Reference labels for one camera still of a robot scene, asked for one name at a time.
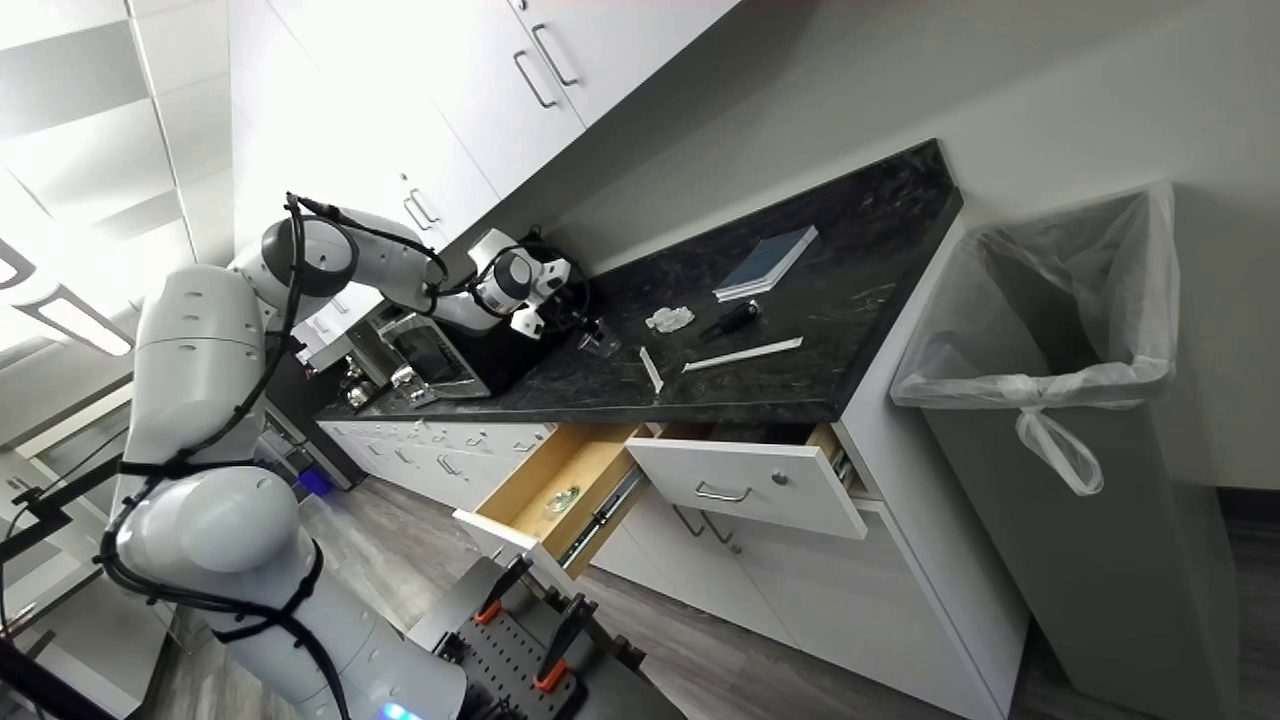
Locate open white drawer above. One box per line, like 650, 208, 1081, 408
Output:
622, 422, 872, 546

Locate long white stick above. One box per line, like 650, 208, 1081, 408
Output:
680, 333, 807, 378

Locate white base cabinet unit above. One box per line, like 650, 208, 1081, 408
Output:
315, 202, 1033, 720

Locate clear plastic trash bag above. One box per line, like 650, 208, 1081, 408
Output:
889, 183, 1184, 502

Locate blue flat book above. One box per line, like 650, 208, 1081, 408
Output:
709, 220, 822, 307

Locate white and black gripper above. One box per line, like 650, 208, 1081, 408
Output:
463, 225, 598, 354

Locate metal wall cabinet handle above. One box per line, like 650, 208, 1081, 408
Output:
506, 50, 563, 115
401, 183, 445, 237
529, 21, 583, 92

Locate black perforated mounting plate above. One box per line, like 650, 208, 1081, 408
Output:
436, 610, 590, 720

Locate white wall cabinets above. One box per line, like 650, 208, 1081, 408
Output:
223, 0, 742, 274

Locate open wooden drawer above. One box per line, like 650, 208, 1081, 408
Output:
447, 422, 661, 591

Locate silver toaster oven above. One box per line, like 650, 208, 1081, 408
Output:
370, 307, 498, 408

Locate rectangular ceiling light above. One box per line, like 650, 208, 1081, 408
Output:
16, 289, 138, 363

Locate black clamp with orange grip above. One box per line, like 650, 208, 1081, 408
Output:
529, 595, 606, 700
467, 557, 539, 631

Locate grey trash bin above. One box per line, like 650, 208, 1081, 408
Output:
911, 176, 1252, 720

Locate dark equipment rack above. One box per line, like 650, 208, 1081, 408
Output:
260, 358, 368, 503

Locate metal drawer handle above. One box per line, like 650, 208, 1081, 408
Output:
689, 475, 758, 513

